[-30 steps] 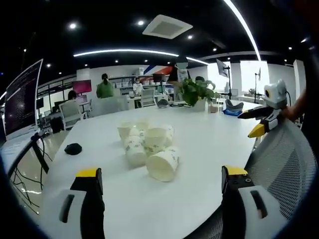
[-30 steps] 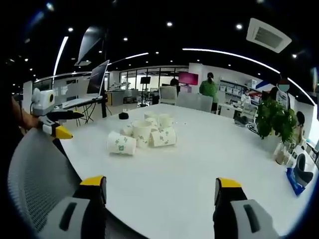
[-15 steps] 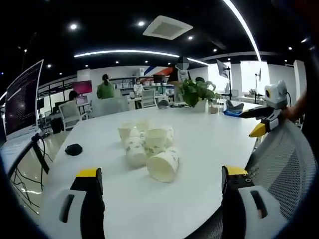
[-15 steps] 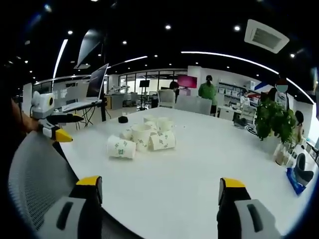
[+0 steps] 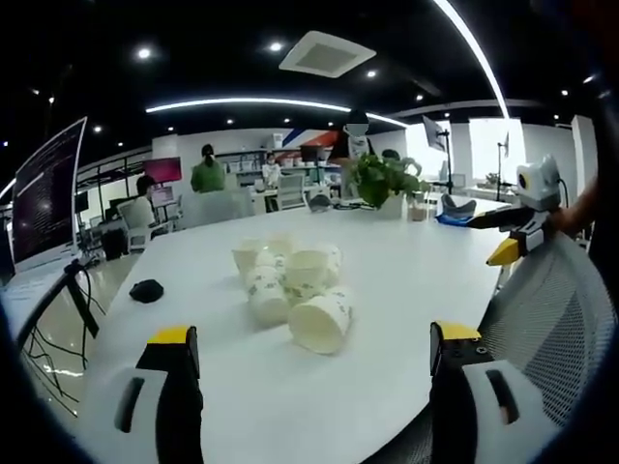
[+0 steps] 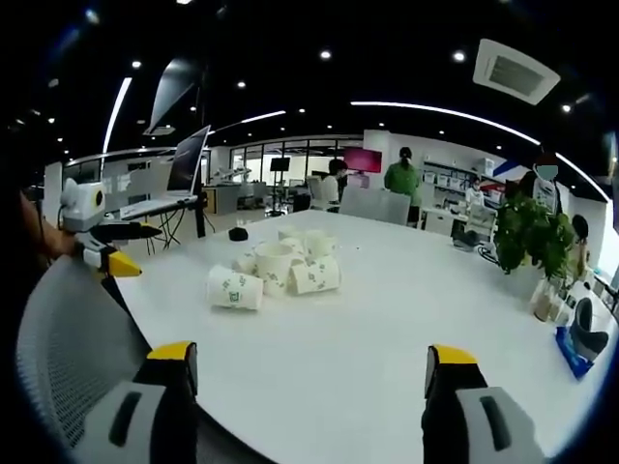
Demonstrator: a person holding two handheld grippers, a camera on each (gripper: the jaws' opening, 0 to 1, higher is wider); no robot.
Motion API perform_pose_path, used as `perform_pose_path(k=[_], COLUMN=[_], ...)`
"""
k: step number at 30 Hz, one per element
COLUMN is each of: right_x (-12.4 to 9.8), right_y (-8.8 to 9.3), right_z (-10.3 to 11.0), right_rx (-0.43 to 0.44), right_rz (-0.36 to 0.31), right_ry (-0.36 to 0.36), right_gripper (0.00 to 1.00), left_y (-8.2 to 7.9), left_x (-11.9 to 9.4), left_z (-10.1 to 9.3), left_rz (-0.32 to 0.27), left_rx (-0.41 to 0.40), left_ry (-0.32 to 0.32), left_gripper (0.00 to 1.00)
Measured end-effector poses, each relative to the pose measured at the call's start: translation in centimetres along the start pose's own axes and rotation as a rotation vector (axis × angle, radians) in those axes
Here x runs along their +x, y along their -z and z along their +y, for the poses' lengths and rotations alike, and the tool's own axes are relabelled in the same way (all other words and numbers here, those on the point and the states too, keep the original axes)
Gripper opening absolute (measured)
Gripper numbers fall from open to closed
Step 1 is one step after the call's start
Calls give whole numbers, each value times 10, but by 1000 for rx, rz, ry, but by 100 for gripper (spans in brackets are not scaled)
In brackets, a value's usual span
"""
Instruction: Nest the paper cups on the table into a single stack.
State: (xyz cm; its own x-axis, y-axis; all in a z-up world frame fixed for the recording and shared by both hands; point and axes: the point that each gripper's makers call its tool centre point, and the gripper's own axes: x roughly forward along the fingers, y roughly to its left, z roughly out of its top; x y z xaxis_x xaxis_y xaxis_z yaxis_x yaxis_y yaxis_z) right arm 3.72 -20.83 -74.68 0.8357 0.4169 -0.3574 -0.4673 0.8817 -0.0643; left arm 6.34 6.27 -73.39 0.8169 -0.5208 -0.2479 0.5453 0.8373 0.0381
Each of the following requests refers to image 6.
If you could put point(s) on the pink wall screen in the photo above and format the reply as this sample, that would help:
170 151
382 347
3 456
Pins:
362 160

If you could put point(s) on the open laptop on stand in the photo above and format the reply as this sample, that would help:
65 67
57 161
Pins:
186 162

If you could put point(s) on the dark grey curved object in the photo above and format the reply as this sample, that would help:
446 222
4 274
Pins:
587 333

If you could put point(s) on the black monitor on stand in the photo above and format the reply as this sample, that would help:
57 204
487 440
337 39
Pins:
279 164

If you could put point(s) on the white side desk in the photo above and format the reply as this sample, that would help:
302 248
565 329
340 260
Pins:
155 205

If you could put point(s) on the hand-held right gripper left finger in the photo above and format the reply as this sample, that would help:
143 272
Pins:
145 415

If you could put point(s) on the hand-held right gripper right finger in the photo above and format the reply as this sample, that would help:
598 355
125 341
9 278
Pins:
464 420

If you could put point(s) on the small black object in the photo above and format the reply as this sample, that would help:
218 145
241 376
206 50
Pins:
238 234

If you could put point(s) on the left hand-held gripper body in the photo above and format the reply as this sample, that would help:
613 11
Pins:
79 205

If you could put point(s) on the glass plant vase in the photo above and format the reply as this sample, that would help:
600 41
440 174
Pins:
542 299

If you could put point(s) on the grey mesh office chair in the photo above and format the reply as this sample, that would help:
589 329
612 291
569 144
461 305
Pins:
72 338

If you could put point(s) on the white office chair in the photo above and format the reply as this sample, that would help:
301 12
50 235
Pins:
482 220

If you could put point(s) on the green potted plant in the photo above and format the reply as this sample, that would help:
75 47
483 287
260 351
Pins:
532 232

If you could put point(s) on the blue tissue pack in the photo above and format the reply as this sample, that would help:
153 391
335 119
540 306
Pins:
573 360

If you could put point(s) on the ceiling air conditioner vent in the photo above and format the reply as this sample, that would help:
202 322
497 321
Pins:
515 70

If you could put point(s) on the pile of white paper cups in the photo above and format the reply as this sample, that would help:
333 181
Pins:
273 270

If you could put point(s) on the white table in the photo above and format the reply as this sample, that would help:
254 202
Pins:
367 338

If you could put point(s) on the grey office chair backrest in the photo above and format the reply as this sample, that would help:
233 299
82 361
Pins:
374 205

